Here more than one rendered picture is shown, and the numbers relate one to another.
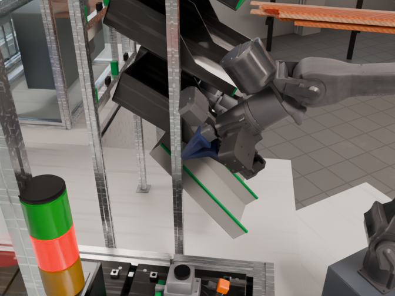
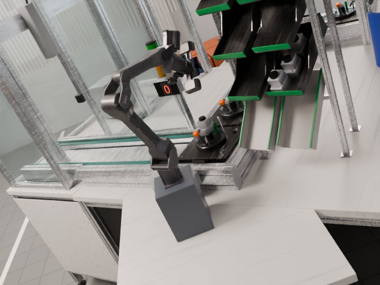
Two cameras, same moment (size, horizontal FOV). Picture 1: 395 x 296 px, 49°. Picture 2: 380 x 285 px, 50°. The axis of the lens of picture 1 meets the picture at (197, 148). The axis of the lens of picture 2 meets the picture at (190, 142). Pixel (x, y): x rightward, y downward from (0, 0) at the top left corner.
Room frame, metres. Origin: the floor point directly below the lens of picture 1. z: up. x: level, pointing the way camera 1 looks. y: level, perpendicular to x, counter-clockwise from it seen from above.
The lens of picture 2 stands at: (1.33, -1.30, 1.77)
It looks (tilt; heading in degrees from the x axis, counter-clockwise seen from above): 26 degrees down; 123
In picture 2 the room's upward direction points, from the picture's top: 24 degrees counter-clockwise
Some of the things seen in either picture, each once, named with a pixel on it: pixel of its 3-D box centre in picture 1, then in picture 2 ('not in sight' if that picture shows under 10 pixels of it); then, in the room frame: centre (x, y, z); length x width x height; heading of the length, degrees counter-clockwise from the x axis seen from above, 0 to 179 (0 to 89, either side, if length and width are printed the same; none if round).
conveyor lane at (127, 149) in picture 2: not in sight; (165, 152); (0.26, 0.09, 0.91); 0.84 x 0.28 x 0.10; 173
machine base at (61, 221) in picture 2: not in sight; (138, 175); (-0.45, 0.61, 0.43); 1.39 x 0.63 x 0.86; 83
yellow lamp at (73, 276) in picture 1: (61, 271); (162, 69); (0.38, 0.17, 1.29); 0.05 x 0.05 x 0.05
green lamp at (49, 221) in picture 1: (46, 208); (153, 48); (0.38, 0.17, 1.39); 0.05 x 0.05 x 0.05
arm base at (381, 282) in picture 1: (384, 264); (170, 173); (0.57, -0.35, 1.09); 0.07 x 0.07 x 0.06; 29
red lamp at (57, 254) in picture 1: (54, 241); not in sight; (0.38, 0.17, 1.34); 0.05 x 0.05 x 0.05
